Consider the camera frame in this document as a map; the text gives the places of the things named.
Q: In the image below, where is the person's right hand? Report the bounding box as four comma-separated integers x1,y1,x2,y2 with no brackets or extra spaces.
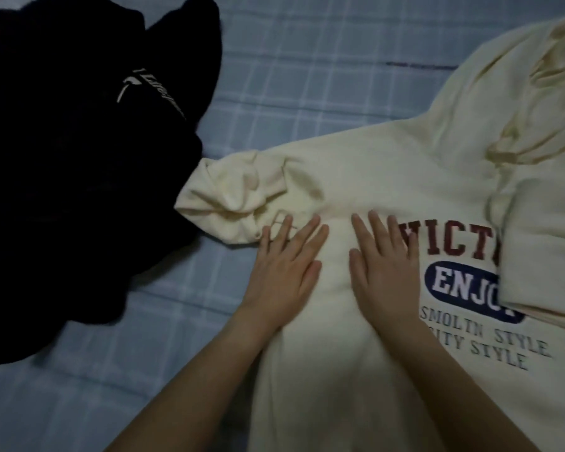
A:
348,210,422,336

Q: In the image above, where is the person's left hand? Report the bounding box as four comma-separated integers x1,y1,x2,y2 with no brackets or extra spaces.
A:
237,213,331,334

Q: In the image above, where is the cream printed hoodie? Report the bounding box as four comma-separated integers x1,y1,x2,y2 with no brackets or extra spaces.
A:
174,9,565,452

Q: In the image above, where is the bed with blue plaid sheet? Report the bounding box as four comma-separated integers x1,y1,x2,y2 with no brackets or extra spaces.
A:
0,0,565,452

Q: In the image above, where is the black hoodie with white lettering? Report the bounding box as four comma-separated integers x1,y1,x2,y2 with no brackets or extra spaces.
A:
0,0,223,365

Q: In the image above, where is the person's right forearm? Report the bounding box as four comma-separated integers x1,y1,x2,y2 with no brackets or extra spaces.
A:
381,315,542,452

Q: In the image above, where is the person's left forearm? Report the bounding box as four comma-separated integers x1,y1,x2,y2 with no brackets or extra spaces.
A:
103,308,283,452

